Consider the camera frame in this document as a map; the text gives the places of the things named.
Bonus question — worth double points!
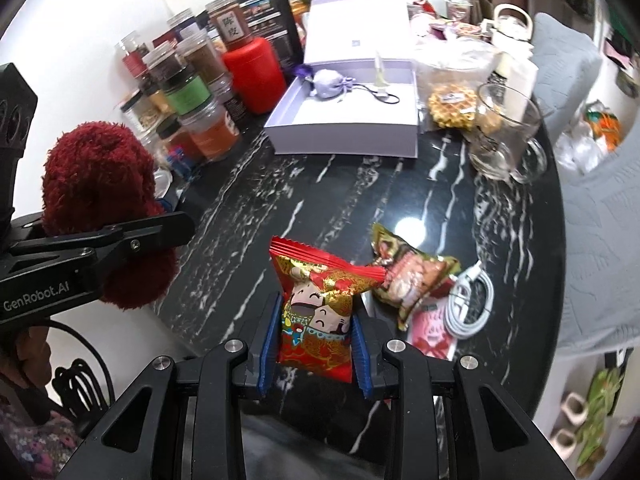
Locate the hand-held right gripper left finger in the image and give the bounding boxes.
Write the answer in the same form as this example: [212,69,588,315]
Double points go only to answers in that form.
[59,292,283,480]

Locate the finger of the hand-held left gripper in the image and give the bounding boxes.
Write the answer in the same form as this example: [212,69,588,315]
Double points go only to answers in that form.
[7,211,197,286]
[0,62,40,226]

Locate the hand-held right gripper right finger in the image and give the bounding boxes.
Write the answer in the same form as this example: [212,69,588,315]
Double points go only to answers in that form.
[350,310,573,480]

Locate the red snack packet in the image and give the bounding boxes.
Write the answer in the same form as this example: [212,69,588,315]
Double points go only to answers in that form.
[269,235,387,378]

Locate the dark red fluffy plush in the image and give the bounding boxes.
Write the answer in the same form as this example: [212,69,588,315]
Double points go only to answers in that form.
[40,120,181,309]

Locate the pink rose packet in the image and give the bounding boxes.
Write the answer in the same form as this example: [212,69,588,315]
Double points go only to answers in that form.
[407,307,458,361]

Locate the lavender gift box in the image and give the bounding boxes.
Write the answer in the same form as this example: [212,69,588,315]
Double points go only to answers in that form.
[262,0,420,159]

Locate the purple sachet pouch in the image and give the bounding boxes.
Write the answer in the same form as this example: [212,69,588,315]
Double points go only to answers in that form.
[312,70,358,100]

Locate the small keychain with cord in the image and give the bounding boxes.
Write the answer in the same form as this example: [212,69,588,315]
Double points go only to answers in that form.
[357,51,403,107]

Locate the person's left hand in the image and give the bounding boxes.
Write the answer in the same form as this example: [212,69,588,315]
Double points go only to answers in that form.
[0,325,51,423]

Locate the green gold snack packet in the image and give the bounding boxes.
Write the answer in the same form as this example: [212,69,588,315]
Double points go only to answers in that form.
[370,223,460,332]

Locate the group of spice jars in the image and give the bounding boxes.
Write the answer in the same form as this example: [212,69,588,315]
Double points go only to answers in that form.
[114,0,256,181]

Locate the red canister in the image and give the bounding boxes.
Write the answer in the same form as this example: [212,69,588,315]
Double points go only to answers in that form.
[221,36,287,115]

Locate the pink fluffy slipper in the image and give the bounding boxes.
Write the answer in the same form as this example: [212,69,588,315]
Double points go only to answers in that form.
[560,392,588,426]
[550,427,576,456]

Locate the green slipper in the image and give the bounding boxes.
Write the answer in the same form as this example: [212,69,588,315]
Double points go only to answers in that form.
[575,410,608,463]
[585,367,623,418]

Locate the clear glass mug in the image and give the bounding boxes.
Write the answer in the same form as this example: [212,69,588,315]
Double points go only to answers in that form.
[467,82,548,184]

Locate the black printed box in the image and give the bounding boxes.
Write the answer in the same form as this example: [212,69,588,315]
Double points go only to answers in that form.
[234,0,306,68]

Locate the clear bag of waffles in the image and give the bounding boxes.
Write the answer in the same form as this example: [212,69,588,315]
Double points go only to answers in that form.
[412,40,501,133]

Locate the chair with leaf-pattern grey cover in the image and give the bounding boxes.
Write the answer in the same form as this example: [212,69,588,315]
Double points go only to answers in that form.
[555,137,640,356]

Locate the plastic bag with orange contents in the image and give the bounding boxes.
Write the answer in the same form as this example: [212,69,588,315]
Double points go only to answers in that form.
[555,102,623,173]

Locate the white cylinder tube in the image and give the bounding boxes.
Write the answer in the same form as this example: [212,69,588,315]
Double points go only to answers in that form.
[492,52,538,111]

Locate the pile of assorted snack bags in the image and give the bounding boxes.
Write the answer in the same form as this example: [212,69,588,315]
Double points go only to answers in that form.
[407,0,493,41]

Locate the chair with plain grey cover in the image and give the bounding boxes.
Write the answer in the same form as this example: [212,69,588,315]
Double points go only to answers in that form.
[530,12,603,121]

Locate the cream white kettle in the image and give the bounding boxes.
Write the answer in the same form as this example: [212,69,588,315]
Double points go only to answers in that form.
[492,3,533,46]

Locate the black cable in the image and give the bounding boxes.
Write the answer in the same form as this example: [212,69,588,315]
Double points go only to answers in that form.
[47,319,118,411]

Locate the coiled white cable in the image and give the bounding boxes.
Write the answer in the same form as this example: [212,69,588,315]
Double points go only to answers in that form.
[442,260,496,339]

